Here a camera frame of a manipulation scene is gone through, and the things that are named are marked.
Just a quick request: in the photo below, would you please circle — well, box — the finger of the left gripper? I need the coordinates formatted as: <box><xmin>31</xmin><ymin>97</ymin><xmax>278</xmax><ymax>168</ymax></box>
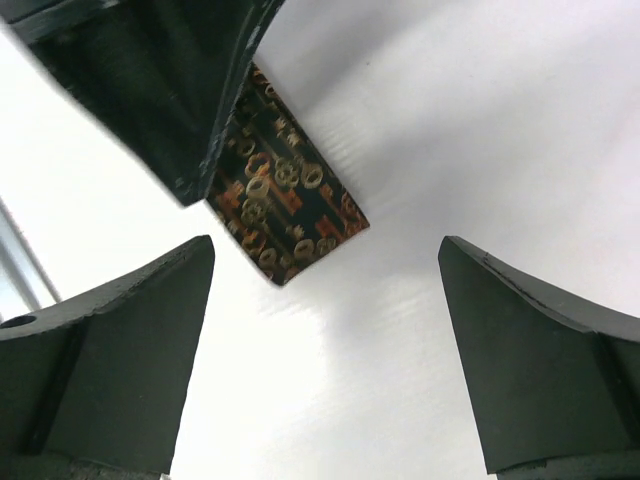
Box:
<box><xmin>1</xmin><ymin>0</ymin><xmax>280</xmax><ymax>206</ymax></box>

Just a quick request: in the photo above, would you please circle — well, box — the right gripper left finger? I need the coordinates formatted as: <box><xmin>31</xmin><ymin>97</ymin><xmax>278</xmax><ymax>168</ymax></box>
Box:
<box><xmin>1</xmin><ymin>235</ymin><xmax>215</xmax><ymax>479</ymax></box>

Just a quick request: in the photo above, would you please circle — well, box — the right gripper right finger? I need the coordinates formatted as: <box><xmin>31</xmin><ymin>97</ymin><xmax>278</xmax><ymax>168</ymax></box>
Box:
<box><xmin>438</xmin><ymin>236</ymin><xmax>639</xmax><ymax>475</ymax></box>

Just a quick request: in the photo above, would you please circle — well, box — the dark brown patterned tie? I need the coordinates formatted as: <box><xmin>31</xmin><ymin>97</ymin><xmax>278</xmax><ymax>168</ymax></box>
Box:
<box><xmin>207</xmin><ymin>66</ymin><xmax>369</xmax><ymax>287</ymax></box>

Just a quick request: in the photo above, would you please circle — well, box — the aluminium mounting rail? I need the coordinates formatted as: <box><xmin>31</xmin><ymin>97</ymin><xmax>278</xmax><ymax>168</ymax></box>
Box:
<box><xmin>0</xmin><ymin>201</ymin><xmax>61</xmax><ymax>322</ymax></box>

